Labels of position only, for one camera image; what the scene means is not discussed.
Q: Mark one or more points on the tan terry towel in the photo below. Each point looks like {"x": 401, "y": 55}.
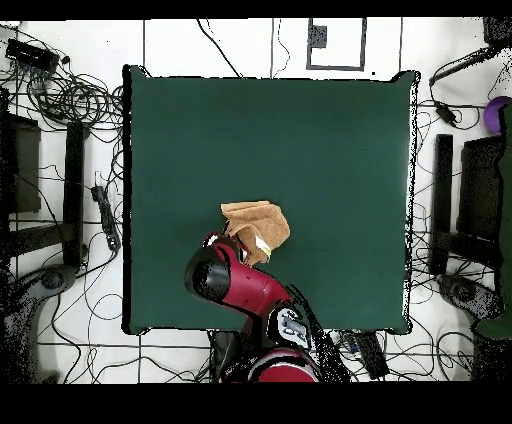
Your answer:
{"x": 268, "y": 224}

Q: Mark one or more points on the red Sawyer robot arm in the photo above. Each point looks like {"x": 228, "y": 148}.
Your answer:
{"x": 248, "y": 288}

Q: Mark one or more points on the dark green table cloth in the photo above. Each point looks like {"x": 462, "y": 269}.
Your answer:
{"x": 280, "y": 140}

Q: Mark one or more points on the black stand bar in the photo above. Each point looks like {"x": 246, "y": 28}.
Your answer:
{"x": 442, "y": 200}
{"x": 74, "y": 192}

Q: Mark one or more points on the grey stand foot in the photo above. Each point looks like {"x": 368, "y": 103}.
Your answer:
{"x": 464, "y": 292}
{"x": 52, "y": 278}

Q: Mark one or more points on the long black power strip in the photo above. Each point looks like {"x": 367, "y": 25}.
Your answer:
{"x": 372, "y": 356}

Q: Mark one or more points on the dark panel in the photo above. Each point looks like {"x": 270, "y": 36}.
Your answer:
{"x": 480, "y": 188}
{"x": 28, "y": 168}

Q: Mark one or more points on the black power adapter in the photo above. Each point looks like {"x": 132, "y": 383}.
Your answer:
{"x": 446, "y": 113}

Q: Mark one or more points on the dark green fabric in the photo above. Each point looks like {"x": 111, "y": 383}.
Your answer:
{"x": 507, "y": 200}

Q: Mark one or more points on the black rod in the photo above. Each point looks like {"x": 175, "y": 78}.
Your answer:
{"x": 460, "y": 66}

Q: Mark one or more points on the purple round object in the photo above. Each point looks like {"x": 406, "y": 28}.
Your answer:
{"x": 492, "y": 114}

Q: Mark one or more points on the black corner box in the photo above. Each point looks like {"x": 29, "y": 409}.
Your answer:
{"x": 498, "y": 30}

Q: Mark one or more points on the grey square floor frame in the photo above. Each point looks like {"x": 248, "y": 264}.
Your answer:
{"x": 336, "y": 68}

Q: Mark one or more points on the black network switch box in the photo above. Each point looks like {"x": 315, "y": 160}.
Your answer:
{"x": 32, "y": 54}

